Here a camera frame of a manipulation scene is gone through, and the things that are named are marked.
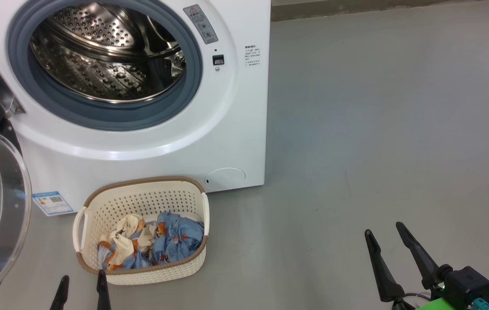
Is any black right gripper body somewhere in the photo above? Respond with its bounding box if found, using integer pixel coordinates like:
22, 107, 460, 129
417, 264, 489, 310

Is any cream perforated laundry basket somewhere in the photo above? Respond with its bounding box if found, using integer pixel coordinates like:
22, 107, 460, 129
72, 176, 210, 286

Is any blue energy label sticker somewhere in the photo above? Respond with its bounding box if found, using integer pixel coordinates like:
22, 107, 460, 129
32, 191, 75, 217

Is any grey warning sticker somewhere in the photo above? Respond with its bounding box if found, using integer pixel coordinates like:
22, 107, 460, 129
183, 4, 219, 45

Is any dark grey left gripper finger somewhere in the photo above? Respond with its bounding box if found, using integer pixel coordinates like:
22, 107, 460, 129
96, 270, 112, 310
50, 276, 70, 310

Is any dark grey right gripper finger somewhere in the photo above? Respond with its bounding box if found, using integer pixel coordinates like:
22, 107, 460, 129
364, 229, 405, 303
395, 222, 445, 290

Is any dark round washing machine door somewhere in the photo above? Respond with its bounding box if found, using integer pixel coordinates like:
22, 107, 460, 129
0, 56, 33, 310

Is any cream and blue printed garment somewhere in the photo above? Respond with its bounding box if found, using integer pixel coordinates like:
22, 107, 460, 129
97, 214, 158, 272

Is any white front-load washing machine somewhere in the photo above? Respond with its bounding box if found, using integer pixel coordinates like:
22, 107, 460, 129
0, 0, 271, 216

